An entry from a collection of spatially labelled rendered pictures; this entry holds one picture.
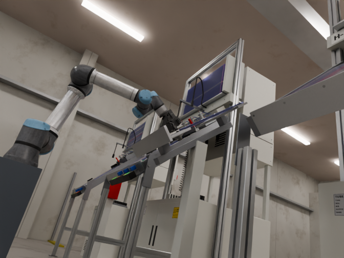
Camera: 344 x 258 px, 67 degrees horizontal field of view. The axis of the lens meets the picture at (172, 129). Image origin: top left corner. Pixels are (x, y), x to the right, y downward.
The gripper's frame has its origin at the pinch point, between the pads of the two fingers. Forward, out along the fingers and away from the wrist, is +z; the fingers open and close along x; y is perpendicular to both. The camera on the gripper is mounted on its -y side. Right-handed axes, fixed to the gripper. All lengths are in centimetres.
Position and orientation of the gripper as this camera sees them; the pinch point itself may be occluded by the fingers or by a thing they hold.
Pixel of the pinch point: (179, 140)
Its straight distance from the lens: 164.4
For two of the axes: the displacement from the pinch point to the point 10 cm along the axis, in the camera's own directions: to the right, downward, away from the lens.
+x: -4.9, 2.7, 8.3
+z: 5.8, 8.1, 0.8
